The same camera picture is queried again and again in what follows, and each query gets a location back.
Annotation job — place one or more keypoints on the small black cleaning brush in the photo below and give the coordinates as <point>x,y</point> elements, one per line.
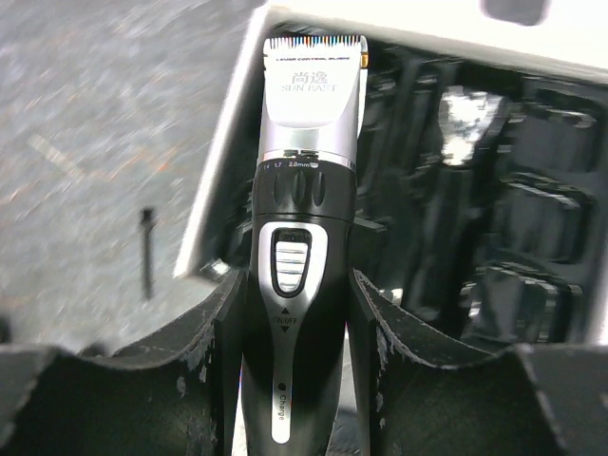
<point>146,226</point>

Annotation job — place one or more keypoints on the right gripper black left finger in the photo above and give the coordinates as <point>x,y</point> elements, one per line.
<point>173,392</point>

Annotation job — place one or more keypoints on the white cardboard box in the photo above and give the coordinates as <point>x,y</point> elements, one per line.
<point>561,39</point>

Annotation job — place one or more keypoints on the black silver hair clipper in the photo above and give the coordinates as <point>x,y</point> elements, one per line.
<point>303,210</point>

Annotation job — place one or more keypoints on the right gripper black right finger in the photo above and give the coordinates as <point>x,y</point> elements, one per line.
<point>421,392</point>

